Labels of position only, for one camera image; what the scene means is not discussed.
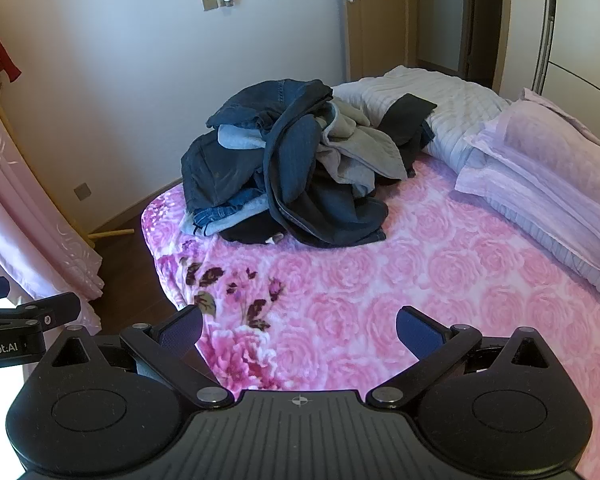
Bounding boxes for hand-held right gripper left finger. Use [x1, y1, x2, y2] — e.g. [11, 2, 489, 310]
[40, 305, 233, 408]

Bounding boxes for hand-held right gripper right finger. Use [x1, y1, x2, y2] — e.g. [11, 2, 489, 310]
[367, 306, 551, 408]

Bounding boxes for dark denim jeans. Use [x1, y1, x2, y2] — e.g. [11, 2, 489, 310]
[206, 79, 334, 133]

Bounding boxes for pink rose blanket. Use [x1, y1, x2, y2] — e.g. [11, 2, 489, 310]
[140, 157, 600, 396]

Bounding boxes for pink curtain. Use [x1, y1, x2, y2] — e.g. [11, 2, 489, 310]
[0, 72, 105, 333]

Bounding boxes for light blue jeans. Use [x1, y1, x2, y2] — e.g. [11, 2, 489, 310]
[180, 195, 273, 237]

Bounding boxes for black garment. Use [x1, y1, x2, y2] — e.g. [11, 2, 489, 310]
[220, 215, 286, 245]

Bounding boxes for charcoal jeans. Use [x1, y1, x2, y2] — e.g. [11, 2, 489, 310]
[181, 132, 271, 211]

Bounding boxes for grey sweatshirt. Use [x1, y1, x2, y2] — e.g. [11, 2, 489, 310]
[320, 100, 416, 198]

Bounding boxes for navy pants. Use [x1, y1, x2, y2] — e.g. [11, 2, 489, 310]
[262, 95, 388, 248]

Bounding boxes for black pants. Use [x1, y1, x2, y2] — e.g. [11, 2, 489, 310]
[380, 94, 438, 178]

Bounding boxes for pink satin pillow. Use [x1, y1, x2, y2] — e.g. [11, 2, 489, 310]
[472, 87, 600, 241]

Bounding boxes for white quilt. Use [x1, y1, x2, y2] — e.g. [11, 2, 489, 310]
[330, 66, 513, 171]

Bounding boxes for wooden door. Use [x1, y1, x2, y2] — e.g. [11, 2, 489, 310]
[341, 0, 422, 82]

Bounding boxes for white wardrobe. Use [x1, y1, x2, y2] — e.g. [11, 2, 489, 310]
[490, 0, 600, 156]

